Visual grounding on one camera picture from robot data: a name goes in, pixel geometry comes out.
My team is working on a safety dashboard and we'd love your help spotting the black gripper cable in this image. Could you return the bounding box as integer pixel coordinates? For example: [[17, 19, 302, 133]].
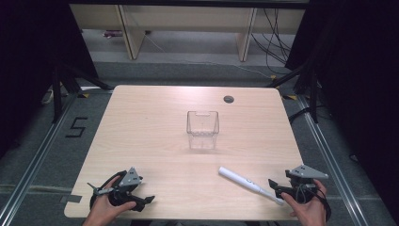
[[89, 170, 128, 210], [313, 185, 332, 222]]

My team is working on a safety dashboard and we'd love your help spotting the person's left hand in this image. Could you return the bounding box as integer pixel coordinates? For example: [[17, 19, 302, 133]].
[[85, 175, 137, 224]]

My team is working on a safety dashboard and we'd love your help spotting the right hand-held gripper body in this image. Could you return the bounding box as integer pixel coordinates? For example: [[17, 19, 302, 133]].
[[285, 165, 329, 204]]

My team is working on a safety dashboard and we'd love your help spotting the light wooden desk frame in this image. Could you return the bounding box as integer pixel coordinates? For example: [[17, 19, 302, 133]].
[[69, 3, 308, 63]]

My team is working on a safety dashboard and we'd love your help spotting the black metal stand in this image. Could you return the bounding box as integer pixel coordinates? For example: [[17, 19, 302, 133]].
[[265, 60, 320, 124], [51, 61, 115, 124]]

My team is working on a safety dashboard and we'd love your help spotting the white electric toothbrush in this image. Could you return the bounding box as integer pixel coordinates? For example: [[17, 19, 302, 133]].
[[217, 166, 285, 206]]

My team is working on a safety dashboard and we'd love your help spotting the bundle of black cables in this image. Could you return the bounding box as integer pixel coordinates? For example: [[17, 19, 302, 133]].
[[249, 8, 294, 75]]

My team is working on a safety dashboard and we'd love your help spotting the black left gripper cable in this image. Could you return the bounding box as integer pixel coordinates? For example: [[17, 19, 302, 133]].
[[89, 170, 128, 210]]

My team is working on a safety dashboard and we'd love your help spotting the clear plastic container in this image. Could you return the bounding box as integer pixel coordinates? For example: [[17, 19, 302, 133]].
[[186, 110, 220, 151]]

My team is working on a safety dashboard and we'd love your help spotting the small pink object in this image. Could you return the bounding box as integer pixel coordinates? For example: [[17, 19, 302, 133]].
[[103, 29, 124, 40]]

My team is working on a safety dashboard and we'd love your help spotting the grey floor tape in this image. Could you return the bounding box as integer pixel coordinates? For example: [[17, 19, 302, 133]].
[[59, 194, 84, 203]]

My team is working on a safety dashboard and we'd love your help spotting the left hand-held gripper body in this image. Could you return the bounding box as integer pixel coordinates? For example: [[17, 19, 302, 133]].
[[87, 167, 144, 212]]

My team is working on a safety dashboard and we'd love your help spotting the black curtain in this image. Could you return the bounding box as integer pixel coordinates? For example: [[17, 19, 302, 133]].
[[0, 0, 100, 159], [284, 0, 399, 216]]

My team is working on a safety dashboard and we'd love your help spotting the person's right hand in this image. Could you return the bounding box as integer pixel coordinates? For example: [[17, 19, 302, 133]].
[[280, 179, 327, 226]]

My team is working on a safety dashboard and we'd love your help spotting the metal floor rail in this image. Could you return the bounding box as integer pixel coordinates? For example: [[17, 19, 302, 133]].
[[0, 93, 79, 226], [295, 94, 370, 226]]

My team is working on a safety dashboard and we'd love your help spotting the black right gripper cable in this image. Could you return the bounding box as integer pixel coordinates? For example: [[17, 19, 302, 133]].
[[313, 185, 332, 222]]

